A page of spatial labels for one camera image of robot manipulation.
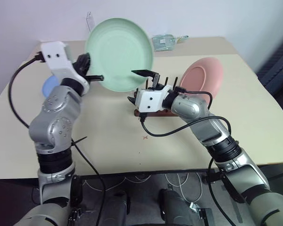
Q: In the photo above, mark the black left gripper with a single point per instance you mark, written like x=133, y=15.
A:
x=83, y=64

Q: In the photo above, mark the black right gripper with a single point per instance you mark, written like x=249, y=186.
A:
x=158, y=85

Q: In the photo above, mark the green plate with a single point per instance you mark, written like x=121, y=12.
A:
x=120, y=51

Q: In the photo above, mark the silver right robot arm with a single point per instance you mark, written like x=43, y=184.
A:
x=217, y=134

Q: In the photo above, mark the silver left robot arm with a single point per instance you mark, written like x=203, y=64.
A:
x=57, y=117

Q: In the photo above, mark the wooden dish rack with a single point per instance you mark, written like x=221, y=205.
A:
x=160, y=113

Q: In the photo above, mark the blue plate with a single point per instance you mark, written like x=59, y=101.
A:
x=50, y=86

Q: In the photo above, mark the clear plastic bag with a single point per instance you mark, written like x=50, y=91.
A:
x=163, y=42

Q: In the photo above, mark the pink plate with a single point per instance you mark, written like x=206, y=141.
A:
x=202, y=76

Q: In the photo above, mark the black table edge clamp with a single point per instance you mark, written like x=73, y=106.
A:
x=212, y=177

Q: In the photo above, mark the dark rounded robot leg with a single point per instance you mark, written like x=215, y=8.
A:
x=116, y=207
x=173, y=207

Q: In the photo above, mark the dark ribbed furniture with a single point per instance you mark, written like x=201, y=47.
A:
x=277, y=61

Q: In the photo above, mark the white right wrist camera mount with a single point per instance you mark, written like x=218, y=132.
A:
x=151, y=100

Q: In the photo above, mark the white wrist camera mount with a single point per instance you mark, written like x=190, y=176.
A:
x=151, y=100
x=55, y=58

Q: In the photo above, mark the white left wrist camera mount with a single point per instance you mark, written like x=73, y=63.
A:
x=55, y=58

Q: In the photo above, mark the clear plastic wall hook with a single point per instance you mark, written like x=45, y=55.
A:
x=90, y=21

